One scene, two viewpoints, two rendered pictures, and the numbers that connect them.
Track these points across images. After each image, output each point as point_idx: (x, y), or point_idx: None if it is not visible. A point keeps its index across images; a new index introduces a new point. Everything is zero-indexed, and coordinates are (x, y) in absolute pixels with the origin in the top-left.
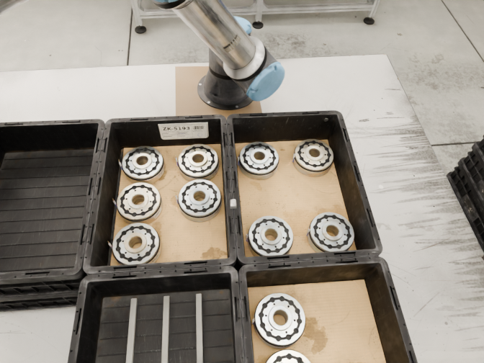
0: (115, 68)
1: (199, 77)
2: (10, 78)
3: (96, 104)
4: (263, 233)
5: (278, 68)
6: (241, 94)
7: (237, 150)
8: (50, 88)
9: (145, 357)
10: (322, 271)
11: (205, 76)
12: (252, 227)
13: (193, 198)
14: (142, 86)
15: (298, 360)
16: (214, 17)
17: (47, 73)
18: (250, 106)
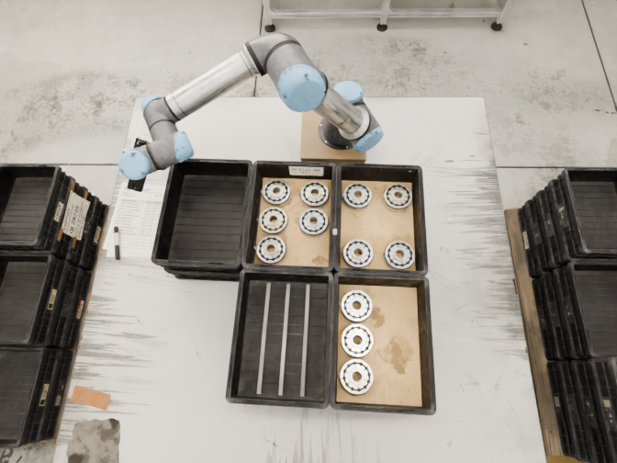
0: (254, 98)
1: (320, 118)
2: None
3: (241, 131)
4: (353, 251)
5: (377, 132)
6: None
7: (342, 186)
8: (206, 114)
9: (274, 317)
10: (387, 281)
11: (325, 120)
12: (346, 245)
13: (308, 221)
14: (274, 118)
15: (364, 331)
16: (333, 110)
17: None
18: None
